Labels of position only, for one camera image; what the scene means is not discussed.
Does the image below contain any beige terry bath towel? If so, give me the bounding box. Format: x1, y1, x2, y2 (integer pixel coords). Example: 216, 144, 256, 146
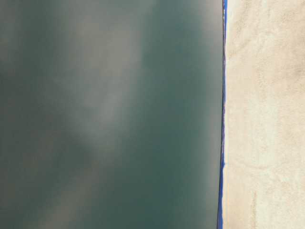
222, 0, 305, 229

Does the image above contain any blue table cloth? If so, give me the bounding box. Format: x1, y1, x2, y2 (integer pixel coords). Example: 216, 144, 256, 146
217, 0, 228, 229

